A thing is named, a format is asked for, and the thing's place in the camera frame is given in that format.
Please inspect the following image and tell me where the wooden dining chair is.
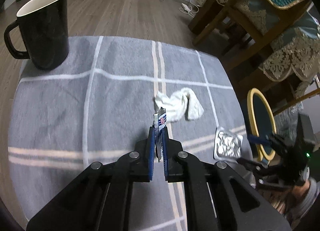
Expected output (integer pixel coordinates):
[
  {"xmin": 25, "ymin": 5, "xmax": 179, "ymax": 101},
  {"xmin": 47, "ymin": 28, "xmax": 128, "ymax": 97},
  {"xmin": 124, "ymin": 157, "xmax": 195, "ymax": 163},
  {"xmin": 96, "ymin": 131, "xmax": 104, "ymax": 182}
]
[{"xmin": 193, "ymin": 0, "xmax": 311, "ymax": 71}]

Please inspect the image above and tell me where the blue white small wrapper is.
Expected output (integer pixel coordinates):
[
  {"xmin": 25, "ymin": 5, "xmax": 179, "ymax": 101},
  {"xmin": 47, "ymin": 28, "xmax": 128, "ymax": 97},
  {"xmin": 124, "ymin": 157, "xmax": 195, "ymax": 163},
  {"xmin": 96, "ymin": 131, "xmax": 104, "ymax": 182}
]
[{"xmin": 153, "ymin": 107, "xmax": 167, "ymax": 162}]

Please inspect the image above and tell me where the water bottle pack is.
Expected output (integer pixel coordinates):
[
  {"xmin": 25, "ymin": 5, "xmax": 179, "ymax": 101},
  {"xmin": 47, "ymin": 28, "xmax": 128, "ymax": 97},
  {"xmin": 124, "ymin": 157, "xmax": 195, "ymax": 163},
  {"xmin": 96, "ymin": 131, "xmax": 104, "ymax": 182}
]
[{"xmin": 274, "ymin": 102, "xmax": 303, "ymax": 141}]

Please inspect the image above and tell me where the crumpled white tissue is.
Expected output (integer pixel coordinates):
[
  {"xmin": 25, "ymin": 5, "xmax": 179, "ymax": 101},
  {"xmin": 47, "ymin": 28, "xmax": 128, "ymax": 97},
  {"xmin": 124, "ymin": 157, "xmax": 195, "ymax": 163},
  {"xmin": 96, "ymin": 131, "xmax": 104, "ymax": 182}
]
[{"xmin": 155, "ymin": 88, "xmax": 204, "ymax": 122}]

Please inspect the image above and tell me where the grey plaid table cloth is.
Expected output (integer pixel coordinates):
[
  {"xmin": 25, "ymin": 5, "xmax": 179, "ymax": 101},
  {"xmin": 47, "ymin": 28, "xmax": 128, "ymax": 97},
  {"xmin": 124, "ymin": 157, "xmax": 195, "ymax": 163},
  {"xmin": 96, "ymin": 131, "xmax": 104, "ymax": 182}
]
[{"xmin": 8, "ymin": 36, "xmax": 252, "ymax": 230}]

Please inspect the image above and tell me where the person's right hand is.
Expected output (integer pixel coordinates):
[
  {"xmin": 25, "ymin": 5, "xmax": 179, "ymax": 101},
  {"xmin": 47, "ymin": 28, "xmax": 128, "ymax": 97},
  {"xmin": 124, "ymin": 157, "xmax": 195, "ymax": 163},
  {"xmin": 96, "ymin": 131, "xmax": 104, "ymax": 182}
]
[{"xmin": 290, "ymin": 180, "xmax": 310, "ymax": 203}]

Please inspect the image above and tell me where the blue yellow-rimmed trash bin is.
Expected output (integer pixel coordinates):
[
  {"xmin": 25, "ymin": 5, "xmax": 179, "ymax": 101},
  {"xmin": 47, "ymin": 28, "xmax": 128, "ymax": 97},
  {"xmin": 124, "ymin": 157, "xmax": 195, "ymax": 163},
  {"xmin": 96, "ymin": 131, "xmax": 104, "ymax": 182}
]
[{"xmin": 247, "ymin": 88, "xmax": 277, "ymax": 165}]

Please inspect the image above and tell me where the lace tablecloth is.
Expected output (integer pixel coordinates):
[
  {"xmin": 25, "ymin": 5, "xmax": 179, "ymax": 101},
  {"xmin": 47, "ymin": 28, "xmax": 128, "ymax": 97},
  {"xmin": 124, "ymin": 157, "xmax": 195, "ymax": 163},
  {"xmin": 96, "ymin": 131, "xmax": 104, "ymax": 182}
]
[{"xmin": 196, "ymin": 0, "xmax": 319, "ymax": 97}]

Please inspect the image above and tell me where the silver foil packet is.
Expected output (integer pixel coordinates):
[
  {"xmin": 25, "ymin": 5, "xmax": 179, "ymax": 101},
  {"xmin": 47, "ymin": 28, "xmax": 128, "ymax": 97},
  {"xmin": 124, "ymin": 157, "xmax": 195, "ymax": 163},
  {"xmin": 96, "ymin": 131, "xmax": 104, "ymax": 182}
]
[{"xmin": 213, "ymin": 126, "xmax": 243, "ymax": 161}]

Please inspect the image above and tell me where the black mug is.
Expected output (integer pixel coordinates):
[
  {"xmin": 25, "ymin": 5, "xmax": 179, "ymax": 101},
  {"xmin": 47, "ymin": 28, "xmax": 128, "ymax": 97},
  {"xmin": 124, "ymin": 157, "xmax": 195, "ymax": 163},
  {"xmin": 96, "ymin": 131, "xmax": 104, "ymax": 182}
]
[{"xmin": 4, "ymin": 0, "xmax": 69, "ymax": 70}]

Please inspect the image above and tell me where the white power strip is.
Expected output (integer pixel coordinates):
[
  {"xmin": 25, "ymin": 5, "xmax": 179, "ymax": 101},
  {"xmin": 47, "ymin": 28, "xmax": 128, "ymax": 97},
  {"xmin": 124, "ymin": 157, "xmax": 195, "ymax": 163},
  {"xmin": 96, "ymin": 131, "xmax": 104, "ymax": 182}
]
[{"xmin": 179, "ymin": 2, "xmax": 199, "ymax": 18}]

